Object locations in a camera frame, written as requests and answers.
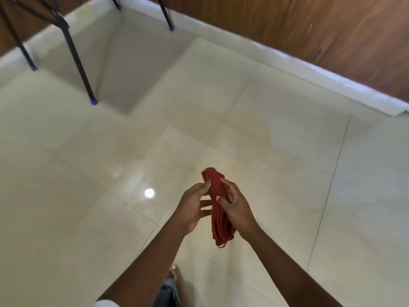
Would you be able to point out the person's left thumb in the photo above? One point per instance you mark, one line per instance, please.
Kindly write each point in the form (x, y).
(202, 187)

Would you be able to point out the person's left forearm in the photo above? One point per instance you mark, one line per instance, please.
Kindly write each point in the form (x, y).
(150, 265)

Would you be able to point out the person's right forearm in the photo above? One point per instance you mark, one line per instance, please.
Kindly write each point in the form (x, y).
(287, 271)

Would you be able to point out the person's bare foot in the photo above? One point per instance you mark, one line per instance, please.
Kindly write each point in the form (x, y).
(179, 281)

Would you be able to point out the black metal furniture frame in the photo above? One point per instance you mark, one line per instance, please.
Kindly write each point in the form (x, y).
(76, 60)

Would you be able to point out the person's left hand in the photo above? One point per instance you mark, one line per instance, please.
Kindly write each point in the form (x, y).
(188, 209)

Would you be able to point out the person's right hand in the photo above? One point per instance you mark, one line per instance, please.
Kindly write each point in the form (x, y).
(238, 214)

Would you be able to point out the person's white sleeve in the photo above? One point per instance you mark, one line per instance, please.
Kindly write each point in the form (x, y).
(107, 304)

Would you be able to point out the person's blue jeans leg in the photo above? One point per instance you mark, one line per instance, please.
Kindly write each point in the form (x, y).
(167, 295)

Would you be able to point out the red cloth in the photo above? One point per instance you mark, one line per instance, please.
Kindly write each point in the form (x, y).
(219, 188)

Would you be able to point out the person's right thumb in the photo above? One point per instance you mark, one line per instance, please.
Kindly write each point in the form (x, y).
(222, 203)

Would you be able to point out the white skirting board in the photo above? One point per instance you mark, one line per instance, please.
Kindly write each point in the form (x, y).
(319, 76)

